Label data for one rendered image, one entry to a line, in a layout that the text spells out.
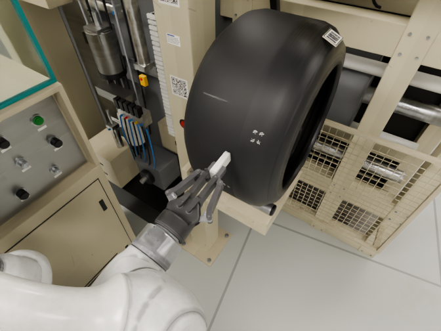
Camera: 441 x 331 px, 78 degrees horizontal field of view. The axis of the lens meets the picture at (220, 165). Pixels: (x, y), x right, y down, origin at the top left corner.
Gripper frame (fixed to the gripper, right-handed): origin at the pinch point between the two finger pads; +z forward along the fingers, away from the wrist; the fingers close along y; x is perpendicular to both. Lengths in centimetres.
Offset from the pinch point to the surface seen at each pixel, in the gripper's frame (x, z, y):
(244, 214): 40.1, 7.9, -1.7
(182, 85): 3.8, 23.1, 30.8
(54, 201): 32, -28, 59
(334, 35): -16.3, 36.6, -10.1
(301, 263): 130, 33, -29
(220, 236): 127, 20, 25
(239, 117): -8.5, 9.0, -0.2
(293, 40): -18.3, 27.5, -3.5
